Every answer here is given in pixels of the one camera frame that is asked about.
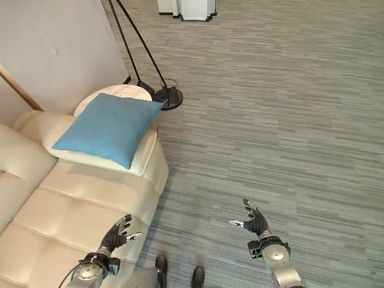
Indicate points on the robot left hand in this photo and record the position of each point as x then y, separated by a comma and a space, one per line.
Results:
114, 237

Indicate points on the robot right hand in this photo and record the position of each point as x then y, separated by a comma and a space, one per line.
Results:
256, 222

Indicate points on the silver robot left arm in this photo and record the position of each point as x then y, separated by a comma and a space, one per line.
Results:
87, 268

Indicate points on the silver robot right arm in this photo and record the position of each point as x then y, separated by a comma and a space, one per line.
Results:
278, 260

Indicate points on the cream leather sofa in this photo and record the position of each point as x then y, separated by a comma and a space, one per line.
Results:
64, 198

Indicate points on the dark robot left foot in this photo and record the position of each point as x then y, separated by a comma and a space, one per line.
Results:
161, 265

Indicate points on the dark robot foot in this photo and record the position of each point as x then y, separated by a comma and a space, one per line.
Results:
198, 276
161, 265

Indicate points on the dark robot right foot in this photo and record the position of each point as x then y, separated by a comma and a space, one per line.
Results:
198, 276

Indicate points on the blue square cushion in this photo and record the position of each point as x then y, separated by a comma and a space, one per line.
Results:
109, 129

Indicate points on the round white side table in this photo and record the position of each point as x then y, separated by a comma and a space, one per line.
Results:
120, 91

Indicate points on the black floor lamp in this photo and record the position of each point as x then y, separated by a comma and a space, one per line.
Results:
150, 72

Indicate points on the white folding partition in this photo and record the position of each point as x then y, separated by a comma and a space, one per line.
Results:
187, 9

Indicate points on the wooden wall trim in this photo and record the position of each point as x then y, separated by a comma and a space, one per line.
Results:
19, 88

